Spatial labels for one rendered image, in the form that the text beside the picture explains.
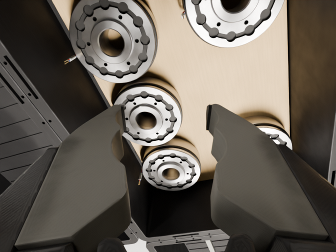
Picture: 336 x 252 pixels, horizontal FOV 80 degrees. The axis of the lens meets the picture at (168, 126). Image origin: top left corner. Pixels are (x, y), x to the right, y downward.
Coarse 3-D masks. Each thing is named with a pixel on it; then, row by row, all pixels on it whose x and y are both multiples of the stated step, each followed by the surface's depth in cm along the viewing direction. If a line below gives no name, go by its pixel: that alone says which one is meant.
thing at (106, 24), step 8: (96, 24) 22; (104, 24) 22; (112, 24) 22; (120, 24) 22; (96, 32) 23; (120, 32) 22; (128, 32) 22; (96, 40) 23; (128, 40) 23; (96, 48) 24; (128, 48) 23; (104, 56) 24; (112, 56) 24; (120, 56) 24; (128, 56) 24
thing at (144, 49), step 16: (80, 0) 21; (96, 0) 21; (112, 0) 21; (128, 0) 21; (80, 16) 22; (96, 16) 22; (112, 16) 22; (128, 16) 22; (144, 16) 22; (80, 32) 23; (144, 32) 23; (80, 48) 24; (144, 48) 24; (96, 64) 25; (112, 64) 25; (128, 64) 25; (144, 64) 25; (112, 80) 26; (128, 80) 26
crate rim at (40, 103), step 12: (0, 36) 18; (0, 48) 18; (0, 60) 19; (12, 60) 18; (12, 72) 19; (24, 72) 19; (24, 84) 20; (36, 84) 20; (36, 96) 21; (48, 108) 21; (48, 120) 22; (60, 120) 22; (60, 132) 23; (132, 216) 32; (132, 228) 33; (204, 228) 33; (216, 228) 32; (144, 240) 35; (156, 240) 35
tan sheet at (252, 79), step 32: (64, 0) 24; (160, 0) 24; (224, 0) 23; (160, 32) 26; (192, 32) 25; (160, 64) 28; (192, 64) 28; (224, 64) 27; (256, 64) 27; (192, 96) 30; (224, 96) 30; (256, 96) 30; (288, 96) 29; (192, 128) 34; (288, 128) 32
